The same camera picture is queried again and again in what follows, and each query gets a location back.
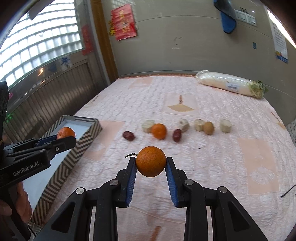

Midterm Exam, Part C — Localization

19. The white wall switch panel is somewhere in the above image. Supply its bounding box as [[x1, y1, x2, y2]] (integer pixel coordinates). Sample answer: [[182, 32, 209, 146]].
[[234, 8, 257, 26]]

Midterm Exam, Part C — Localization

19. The chevron-patterned tray box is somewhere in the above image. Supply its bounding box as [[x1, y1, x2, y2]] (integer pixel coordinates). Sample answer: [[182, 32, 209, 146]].
[[30, 115, 103, 225]]

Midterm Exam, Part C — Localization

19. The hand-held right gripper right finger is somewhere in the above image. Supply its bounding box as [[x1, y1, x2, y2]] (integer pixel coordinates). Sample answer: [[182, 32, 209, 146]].
[[165, 157, 270, 241]]

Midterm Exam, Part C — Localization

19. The person's left hand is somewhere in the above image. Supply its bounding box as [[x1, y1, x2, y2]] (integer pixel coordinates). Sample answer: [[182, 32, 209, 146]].
[[0, 181, 33, 224]]

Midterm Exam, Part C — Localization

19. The white paper wall notice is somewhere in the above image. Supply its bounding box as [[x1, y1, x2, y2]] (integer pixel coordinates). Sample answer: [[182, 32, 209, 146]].
[[269, 20, 289, 63]]

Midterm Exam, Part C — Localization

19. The wooden door frame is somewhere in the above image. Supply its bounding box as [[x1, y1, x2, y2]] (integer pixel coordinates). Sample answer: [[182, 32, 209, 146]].
[[90, 0, 119, 85]]

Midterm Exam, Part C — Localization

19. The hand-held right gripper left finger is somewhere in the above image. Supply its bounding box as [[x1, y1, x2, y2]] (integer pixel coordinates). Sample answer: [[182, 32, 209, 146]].
[[30, 156, 138, 241]]

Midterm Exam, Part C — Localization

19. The black cable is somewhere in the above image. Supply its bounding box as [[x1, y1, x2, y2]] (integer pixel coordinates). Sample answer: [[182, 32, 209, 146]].
[[280, 184, 296, 198]]

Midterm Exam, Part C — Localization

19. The blue hanging cloth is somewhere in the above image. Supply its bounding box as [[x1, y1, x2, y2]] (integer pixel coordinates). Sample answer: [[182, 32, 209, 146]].
[[213, 0, 237, 34]]

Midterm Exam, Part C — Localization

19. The glass block window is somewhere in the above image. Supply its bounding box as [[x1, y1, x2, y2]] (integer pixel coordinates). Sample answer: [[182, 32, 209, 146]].
[[0, 0, 85, 80]]

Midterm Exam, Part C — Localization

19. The orange mandarin with stem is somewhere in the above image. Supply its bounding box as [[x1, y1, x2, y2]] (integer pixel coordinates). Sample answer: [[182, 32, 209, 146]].
[[125, 146, 167, 178]]

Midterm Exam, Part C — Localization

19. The grey patterned cloth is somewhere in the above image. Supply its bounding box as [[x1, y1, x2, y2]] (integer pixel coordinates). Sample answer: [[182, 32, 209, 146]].
[[285, 122, 296, 144]]

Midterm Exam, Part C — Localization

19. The brown kiwi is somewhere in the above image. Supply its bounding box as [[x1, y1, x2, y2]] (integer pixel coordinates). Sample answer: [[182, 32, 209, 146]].
[[203, 122, 215, 135]]

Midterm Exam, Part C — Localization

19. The red wall poster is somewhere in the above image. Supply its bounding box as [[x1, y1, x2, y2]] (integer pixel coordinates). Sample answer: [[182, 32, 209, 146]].
[[109, 3, 139, 41]]

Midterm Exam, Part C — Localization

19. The pink quilted bedspread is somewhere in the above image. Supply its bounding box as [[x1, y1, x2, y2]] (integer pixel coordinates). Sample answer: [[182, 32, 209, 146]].
[[30, 75, 296, 241]]

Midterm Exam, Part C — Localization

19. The wrapped napa cabbage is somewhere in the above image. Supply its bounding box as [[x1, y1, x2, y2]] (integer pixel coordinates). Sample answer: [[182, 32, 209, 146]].
[[196, 70, 269, 100]]

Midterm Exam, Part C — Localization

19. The blue paper-cut sticker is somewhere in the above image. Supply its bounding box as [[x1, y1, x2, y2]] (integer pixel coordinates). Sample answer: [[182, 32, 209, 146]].
[[60, 57, 73, 69]]

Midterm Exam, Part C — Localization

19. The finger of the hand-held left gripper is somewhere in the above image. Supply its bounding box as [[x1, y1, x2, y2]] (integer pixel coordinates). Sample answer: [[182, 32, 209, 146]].
[[5, 136, 59, 150], [8, 136, 77, 160]]

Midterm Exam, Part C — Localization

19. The red paper strip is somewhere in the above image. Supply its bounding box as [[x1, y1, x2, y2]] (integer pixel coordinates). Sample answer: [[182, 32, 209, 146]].
[[81, 24, 94, 55]]

